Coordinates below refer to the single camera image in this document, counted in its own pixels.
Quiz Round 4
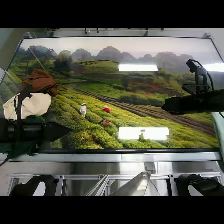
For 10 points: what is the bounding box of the cream garment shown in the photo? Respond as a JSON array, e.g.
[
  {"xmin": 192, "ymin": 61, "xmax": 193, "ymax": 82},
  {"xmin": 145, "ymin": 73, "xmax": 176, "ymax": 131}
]
[{"xmin": 2, "ymin": 92, "xmax": 53, "ymax": 121}]

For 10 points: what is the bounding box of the brown garment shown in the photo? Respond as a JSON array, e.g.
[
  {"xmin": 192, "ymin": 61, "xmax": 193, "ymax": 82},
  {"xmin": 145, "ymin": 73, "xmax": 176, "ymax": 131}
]
[{"xmin": 20, "ymin": 68, "xmax": 60, "ymax": 98}]

